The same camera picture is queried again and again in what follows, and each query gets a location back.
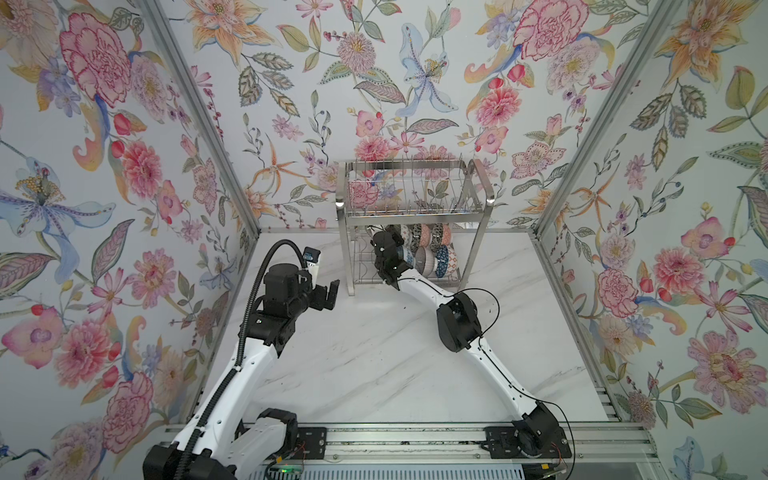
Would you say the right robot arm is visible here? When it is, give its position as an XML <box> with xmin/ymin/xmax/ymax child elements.
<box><xmin>368</xmin><ymin>227</ymin><xmax>576</xmax><ymax>461</ymax></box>

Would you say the orange pattern bowl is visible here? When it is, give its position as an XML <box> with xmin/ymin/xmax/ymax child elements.
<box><xmin>414</xmin><ymin>224</ymin><xmax>432</xmax><ymax>248</ymax></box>

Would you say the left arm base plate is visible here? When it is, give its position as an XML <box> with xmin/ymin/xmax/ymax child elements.
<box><xmin>279</xmin><ymin>427</ymin><xmax>328</xmax><ymax>461</ymax></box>

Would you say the purple striped bowl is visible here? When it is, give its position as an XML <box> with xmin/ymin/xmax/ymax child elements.
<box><xmin>413</xmin><ymin>247</ymin><xmax>436</xmax><ymax>277</ymax></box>

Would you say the blue triangle pattern bowl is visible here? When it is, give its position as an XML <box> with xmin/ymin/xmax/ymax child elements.
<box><xmin>434</xmin><ymin>245</ymin><xmax>459</xmax><ymax>281</ymax></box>

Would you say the steel two-tier dish rack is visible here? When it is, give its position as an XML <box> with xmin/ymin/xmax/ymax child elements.
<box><xmin>335</xmin><ymin>158</ymin><xmax>497</xmax><ymax>296</ymax></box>

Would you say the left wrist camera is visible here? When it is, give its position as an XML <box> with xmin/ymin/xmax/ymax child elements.
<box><xmin>303</xmin><ymin>247</ymin><xmax>321</xmax><ymax>287</ymax></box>

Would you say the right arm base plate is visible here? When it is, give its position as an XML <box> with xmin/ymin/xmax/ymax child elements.
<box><xmin>484</xmin><ymin>425</ymin><xmax>573</xmax><ymax>460</ymax></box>

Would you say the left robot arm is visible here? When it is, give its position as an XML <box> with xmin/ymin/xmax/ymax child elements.
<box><xmin>142</xmin><ymin>239</ymin><xmax>340</xmax><ymax>479</ymax></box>

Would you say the blue floral bowl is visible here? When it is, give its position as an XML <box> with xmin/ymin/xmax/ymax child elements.
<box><xmin>403</xmin><ymin>247</ymin><xmax>416</xmax><ymax>268</ymax></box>

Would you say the green geometric pattern bowl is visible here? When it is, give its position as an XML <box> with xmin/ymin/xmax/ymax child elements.
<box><xmin>400</xmin><ymin>224</ymin><xmax>419</xmax><ymax>251</ymax></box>

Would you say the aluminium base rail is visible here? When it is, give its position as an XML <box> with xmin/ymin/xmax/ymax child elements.
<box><xmin>299</xmin><ymin>422</ymin><xmax>659</xmax><ymax>466</ymax></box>

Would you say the green leaf pattern bowl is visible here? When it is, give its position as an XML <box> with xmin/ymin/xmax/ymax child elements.
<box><xmin>430</xmin><ymin>224</ymin><xmax>452</xmax><ymax>250</ymax></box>

